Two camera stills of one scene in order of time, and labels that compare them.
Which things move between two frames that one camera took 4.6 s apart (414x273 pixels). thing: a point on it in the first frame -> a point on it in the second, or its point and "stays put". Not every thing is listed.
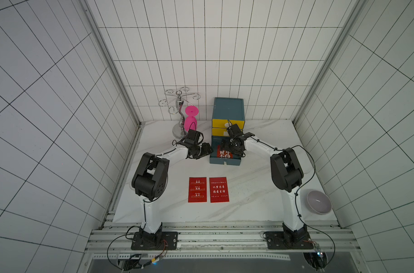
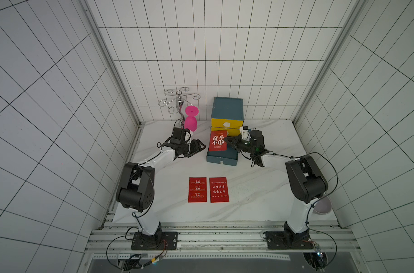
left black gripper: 207,151 -> 197,147
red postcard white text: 197,189 stays put
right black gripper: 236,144 stays put
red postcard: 218,190 stays put
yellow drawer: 220,123 stays put
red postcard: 223,154 -> 217,141
